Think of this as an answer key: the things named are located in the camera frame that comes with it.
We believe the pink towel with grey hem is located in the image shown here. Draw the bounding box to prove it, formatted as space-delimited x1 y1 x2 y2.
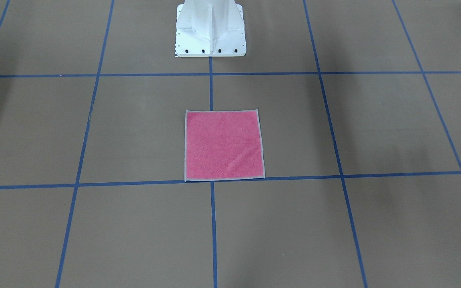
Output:
184 109 266 182

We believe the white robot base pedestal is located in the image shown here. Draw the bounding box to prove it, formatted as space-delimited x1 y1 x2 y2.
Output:
174 0 247 57

